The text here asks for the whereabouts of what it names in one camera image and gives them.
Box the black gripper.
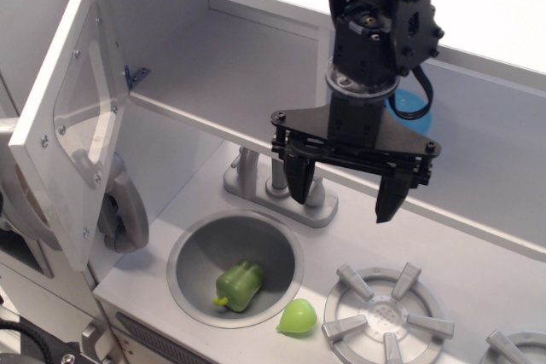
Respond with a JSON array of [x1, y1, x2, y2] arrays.
[[271, 95, 440, 223]]

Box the white microwave door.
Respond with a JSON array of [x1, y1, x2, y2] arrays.
[[9, 0, 131, 271]]

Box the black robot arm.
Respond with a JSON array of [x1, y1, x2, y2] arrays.
[[271, 0, 444, 222]]

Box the grey toy faucet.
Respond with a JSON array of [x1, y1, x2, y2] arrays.
[[224, 147, 339, 228]]

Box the blue plastic bowl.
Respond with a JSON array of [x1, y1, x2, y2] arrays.
[[385, 87, 433, 136]]

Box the grey toy stove burner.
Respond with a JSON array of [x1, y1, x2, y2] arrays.
[[322, 263, 455, 363]]

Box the light green toy pear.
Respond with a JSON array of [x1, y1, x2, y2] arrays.
[[276, 298, 317, 335]]

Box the green toy bell pepper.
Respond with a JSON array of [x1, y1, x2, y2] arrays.
[[212, 259, 264, 313]]

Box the silver round sink basin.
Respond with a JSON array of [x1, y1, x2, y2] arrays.
[[166, 210, 304, 328]]

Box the dark oven vent grille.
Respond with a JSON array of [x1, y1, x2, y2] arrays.
[[116, 313, 208, 364]]

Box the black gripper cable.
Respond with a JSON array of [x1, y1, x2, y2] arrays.
[[392, 64, 435, 120]]

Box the grey toy wall phone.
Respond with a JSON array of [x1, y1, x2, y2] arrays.
[[97, 153, 149, 254]]

